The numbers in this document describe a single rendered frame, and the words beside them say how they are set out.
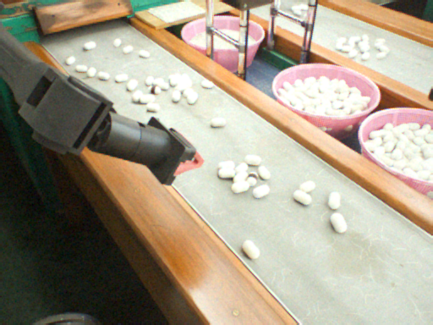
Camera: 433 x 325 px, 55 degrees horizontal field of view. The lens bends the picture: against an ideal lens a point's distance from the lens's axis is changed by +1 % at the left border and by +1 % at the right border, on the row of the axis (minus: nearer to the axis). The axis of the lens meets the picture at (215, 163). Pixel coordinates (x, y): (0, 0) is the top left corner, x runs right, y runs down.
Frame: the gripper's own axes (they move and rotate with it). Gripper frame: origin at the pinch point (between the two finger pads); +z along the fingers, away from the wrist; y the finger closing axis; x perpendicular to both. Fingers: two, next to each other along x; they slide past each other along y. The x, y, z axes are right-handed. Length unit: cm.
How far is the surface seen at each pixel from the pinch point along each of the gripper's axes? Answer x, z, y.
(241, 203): 4.5, 13.9, -2.2
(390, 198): -11.0, 29.7, -18.1
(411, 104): -31, 55, 0
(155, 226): 13.4, -0.8, -0.1
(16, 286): 90, 26, 67
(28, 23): 6, 0, 89
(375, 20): -54, 81, 39
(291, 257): 5.1, 13.4, -16.8
